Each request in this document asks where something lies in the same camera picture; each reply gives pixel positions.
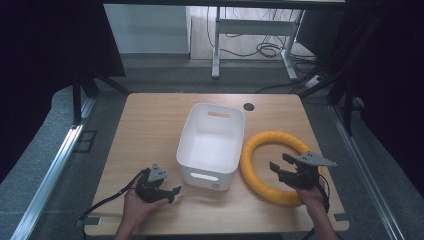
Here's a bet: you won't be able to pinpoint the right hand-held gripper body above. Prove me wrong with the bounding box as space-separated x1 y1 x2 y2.
278 150 338 191

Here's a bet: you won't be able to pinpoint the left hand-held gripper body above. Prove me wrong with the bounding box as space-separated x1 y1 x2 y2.
134 163 170 204

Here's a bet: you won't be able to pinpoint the yellow foam ring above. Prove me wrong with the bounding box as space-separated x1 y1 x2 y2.
239 130 324 207

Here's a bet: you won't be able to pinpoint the white plastic storage bin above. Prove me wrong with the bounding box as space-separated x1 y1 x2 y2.
175 102 246 192

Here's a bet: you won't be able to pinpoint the person's left hand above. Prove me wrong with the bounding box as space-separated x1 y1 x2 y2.
122 188 170 229

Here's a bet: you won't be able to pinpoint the person's right hand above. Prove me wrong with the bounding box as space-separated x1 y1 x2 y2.
293 181 330 218

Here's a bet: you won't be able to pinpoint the black metal stand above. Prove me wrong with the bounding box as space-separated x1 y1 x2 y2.
297 13 384 137
70 71 133 127

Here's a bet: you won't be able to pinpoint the white power strip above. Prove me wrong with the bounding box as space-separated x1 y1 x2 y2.
304 74 325 90

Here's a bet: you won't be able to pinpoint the black curtain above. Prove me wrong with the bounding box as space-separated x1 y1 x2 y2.
296 0 424 198
0 0 127 183

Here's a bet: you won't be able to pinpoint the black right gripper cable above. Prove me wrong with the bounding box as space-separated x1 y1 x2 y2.
300 175 332 240

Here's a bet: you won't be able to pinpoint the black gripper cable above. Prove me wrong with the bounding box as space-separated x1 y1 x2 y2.
77 167 149 222
300 175 332 240

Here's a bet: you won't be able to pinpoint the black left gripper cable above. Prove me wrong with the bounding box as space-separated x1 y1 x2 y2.
77 167 149 222

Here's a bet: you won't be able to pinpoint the aluminium floor rail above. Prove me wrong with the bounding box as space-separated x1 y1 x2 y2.
327 103 407 240
9 96 96 240

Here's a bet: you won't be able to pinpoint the black floor cables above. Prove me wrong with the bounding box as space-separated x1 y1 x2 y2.
205 6 318 95

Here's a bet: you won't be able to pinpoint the white metal desk frame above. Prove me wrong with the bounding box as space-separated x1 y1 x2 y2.
211 6 306 82

